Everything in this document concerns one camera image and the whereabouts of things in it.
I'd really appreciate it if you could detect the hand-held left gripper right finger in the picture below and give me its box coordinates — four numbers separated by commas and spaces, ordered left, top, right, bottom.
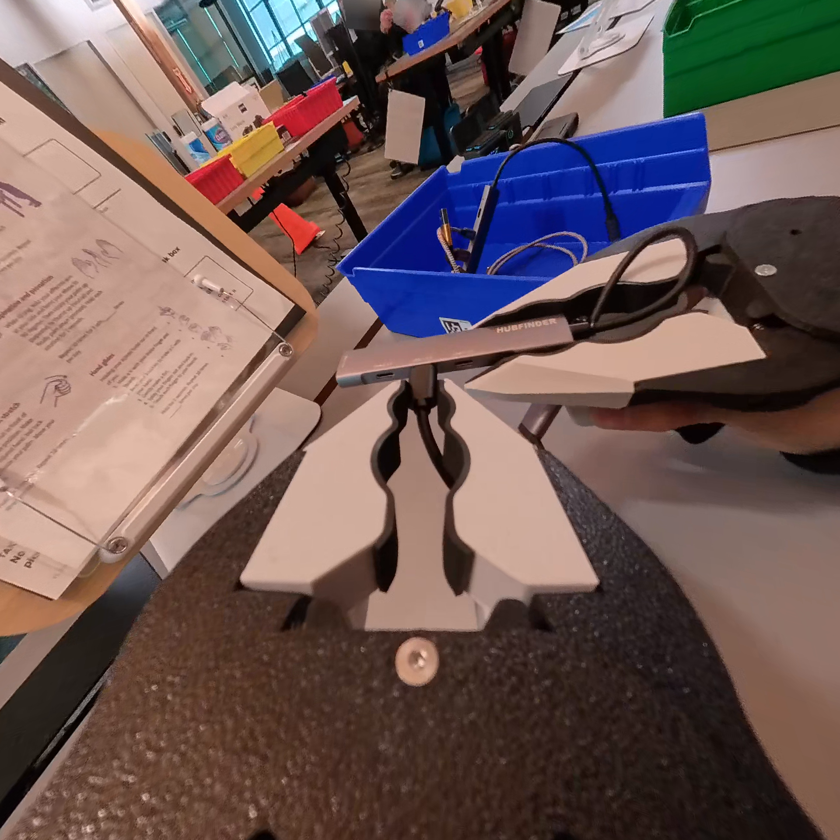
441, 379, 601, 627

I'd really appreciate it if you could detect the grey usb hub large print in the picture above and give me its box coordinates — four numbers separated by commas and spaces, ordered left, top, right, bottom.
336, 226, 700, 389

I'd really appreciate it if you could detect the black flat panel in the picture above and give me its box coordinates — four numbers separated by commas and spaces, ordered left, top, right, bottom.
502, 71, 574, 129
0, 554, 163, 798

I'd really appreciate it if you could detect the laminated printed sheet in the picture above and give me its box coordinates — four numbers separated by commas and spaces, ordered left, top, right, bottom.
0, 134, 294, 580

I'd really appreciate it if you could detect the person's right hand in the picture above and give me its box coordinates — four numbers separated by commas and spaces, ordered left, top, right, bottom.
583, 392, 840, 455

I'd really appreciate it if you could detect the blue plastic bin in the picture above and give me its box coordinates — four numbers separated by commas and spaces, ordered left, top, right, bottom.
402, 13, 452, 56
336, 112, 713, 339

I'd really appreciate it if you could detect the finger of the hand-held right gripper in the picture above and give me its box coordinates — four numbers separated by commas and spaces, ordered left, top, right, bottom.
472, 226, 715, 330
465, 308, 769, 408

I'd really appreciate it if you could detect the white cardboard box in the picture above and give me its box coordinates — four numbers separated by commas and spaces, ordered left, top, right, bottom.
200, 82, 271, 132

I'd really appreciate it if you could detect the grey braided cable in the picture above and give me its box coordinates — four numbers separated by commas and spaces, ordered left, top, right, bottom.
487, 231, 589, 277

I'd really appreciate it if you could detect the background wooden desk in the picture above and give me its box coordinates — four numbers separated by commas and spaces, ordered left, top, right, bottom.
375, 0, 514, 106
215, 97, 368, 245

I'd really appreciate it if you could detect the black charging case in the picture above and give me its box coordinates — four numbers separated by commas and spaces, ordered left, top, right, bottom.
482, 109, 524, 151
451, 117, 492, 160

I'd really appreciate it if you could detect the black flat case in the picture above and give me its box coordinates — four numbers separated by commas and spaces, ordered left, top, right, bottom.
521, 113, 580, 144

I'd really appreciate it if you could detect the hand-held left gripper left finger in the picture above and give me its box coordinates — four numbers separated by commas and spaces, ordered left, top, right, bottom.
239, 381, 404, 631

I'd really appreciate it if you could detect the red plastic bin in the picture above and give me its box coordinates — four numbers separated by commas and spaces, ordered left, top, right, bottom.
185, 154, 241, 202
262, 79, 345, 139

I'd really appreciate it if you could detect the green plastic bin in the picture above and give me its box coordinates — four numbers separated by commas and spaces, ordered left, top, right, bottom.
661, 0, 840, 119

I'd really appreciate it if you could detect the grey tilted panel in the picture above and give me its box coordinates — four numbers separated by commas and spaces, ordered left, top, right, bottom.
511, 0, 562, 77
384, 88, 429, 165

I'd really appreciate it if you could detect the white printed instruction sheet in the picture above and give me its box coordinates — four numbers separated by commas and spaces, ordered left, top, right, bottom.
0, 59, 309, 601

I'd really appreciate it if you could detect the orange traffic cone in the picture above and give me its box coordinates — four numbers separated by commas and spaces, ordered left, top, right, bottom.
269, 203, 322, 256

